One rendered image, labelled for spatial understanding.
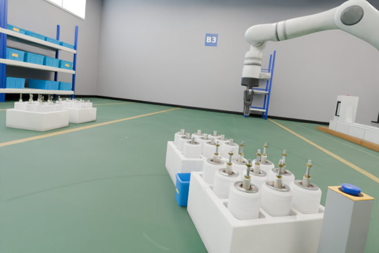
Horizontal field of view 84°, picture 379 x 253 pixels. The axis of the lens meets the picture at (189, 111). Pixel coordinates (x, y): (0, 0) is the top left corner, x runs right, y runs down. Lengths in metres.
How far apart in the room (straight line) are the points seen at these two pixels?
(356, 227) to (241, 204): 0.28
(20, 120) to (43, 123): 0.23
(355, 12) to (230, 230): 0.72
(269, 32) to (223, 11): 6.59
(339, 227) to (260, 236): 0.20
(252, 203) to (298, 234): 0.18
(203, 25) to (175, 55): 1.31
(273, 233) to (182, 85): 6.61
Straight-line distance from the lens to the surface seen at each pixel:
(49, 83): 5.84
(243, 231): 0.68
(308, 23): 0.90
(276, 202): 0.76
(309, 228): 0.83
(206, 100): 7.00
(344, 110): 5.28
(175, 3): 7.83
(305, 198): 0.83
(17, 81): 5.34
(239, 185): 0.73
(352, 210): 0.68
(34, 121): 2.57
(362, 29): 0.84
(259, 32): 0.91
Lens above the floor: 0.52
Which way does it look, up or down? 5 degrees down
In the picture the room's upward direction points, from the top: 6 degrees clockwise
